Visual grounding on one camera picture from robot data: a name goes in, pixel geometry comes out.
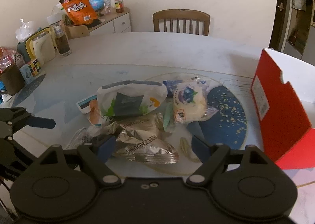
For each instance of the white blue packet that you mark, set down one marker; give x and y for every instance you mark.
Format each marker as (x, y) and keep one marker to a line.
(92, 112)

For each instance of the white marble desktop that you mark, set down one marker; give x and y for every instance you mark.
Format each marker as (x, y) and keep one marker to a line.
(172, 52)

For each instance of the crumpled clear plastic bag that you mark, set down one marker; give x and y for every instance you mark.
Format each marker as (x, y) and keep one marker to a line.
(24, 28)

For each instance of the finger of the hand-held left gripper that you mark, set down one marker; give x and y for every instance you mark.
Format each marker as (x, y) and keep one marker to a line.
(18, 150)
(41, 122)

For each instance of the dark brown mug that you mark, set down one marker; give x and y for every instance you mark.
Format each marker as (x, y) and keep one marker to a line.
(12, 80)

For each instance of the red cardboard box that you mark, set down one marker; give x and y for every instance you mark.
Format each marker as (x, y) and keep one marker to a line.
(280, 120)

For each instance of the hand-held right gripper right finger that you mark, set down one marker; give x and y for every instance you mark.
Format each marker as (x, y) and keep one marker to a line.
(199, 147)

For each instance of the small clear bottle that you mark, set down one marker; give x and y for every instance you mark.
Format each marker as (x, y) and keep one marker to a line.
(108, 5)

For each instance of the grey shelf cabinet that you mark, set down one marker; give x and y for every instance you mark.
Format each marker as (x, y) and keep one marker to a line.
(306, 32)

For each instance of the brown wooden chair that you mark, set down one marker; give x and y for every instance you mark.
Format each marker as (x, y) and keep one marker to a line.
(182, 14)

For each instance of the light blue carton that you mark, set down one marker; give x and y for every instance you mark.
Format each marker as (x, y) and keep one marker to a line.
(25, 74)

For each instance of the orange snack bag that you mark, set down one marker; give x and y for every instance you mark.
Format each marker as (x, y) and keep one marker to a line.
(80, 9)

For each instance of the white drawer cabinet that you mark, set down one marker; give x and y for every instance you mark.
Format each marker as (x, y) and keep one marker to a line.
(120, 23)

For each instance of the colourful puzzle cube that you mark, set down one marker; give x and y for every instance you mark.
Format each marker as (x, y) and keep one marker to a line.
(34, 66)

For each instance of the clear packet of dark snack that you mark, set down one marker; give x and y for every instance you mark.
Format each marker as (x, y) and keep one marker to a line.
(86, 138)

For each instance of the red sauce jar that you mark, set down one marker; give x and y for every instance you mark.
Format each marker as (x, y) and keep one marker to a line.
(118, 5)

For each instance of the dark blue speckled placemat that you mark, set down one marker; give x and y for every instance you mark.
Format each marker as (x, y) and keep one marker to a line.
(30, 87)

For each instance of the white bag with grey top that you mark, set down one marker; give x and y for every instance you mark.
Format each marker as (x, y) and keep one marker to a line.
(128, 98)

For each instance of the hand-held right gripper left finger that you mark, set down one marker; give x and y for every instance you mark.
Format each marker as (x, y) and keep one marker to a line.
(107, 147)

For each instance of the red printed plastic bag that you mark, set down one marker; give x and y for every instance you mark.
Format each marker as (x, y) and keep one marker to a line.
(8, 56)

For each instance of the bread packet with blueberry print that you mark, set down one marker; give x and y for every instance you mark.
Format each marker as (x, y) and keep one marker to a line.
(189, 101)

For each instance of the grey hanging handbag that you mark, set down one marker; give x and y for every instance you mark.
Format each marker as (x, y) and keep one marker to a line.
(299, 2)

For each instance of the small blue globe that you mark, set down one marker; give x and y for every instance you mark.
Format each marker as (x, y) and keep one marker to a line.
(96, 2)

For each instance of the blue and orange packet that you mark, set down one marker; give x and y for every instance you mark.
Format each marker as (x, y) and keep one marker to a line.
(171, 86)

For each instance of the brown cardboard box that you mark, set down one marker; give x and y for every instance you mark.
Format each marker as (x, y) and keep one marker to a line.
(77, 31)

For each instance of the mint green packet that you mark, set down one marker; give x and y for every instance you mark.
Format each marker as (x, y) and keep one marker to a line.
(168, 118)

